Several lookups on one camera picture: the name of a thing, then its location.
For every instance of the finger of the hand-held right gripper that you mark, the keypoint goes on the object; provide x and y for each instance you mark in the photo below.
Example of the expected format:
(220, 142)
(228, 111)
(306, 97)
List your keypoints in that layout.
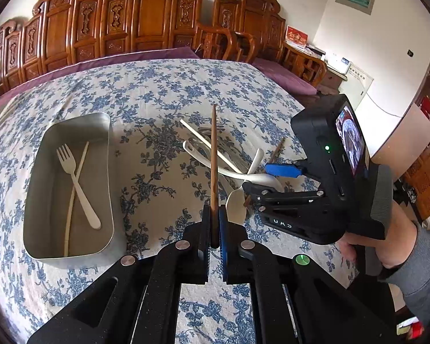
(279, 170)
(272, 195)

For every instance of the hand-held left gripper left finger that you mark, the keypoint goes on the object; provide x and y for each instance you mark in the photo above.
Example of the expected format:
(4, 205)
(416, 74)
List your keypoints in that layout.
(206, 225)

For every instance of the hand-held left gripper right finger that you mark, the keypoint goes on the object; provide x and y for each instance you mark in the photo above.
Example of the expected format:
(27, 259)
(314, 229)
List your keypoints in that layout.
(223, 236)

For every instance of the brown wooden chopstick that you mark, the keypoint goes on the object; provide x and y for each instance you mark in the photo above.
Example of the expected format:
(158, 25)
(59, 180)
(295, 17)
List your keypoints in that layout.
(277, 148)
(213, 168)

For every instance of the white soup spoon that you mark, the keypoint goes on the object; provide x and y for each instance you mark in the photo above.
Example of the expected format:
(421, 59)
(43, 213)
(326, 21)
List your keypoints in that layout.
(233, 175)
(235, 206)

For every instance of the white chopstick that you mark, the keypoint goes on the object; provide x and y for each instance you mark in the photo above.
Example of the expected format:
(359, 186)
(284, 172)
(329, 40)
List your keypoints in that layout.
(68, 222)
(200, 136)

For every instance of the white plastic fork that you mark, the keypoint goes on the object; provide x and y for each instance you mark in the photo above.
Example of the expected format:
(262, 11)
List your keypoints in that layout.
(87, 211)

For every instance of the metal tray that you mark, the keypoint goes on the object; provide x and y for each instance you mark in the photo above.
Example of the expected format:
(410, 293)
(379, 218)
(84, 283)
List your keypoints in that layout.
(46, 172)

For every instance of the person's right forearm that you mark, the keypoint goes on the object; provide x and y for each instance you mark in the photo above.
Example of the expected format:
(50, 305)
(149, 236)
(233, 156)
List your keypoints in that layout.
(426, 268)

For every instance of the person's right hand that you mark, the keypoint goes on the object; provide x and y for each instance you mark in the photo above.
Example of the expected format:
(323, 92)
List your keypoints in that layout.
(397, 236)

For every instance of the wooden side table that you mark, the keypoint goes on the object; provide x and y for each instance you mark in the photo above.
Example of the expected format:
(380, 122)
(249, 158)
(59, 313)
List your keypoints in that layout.
(331, 79)

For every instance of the white electrical panel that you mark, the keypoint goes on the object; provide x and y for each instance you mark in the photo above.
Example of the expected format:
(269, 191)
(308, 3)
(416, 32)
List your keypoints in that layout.
(358, 86)

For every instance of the square purple seat cushion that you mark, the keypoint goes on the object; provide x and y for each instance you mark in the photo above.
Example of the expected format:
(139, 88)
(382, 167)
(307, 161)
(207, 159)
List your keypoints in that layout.
(283, 75)

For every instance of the white desk device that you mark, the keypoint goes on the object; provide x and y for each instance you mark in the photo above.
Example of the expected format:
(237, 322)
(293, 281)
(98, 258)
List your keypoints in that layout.
(338, 62)

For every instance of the red box on side table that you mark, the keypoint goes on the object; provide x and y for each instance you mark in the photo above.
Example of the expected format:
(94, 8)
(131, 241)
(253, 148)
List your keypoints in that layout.
(296, 37)

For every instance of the wooden cabinet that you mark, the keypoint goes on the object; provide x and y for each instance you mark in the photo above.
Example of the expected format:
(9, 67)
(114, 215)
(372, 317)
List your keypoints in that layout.
(426, 179)

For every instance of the carved wooden armchair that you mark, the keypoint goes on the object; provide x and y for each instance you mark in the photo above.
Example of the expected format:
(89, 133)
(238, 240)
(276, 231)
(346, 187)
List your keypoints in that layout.
(254, 14)

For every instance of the blue floral tablecloth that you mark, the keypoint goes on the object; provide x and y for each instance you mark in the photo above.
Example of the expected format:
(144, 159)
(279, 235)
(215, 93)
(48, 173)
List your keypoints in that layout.
(147, 89)

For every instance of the long purple seat cushion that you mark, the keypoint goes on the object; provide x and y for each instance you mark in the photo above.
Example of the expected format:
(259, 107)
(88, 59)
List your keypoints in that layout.
(93, 62)

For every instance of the carved wooden bench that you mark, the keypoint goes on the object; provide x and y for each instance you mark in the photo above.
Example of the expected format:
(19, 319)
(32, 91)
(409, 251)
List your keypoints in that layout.
(150, 18)

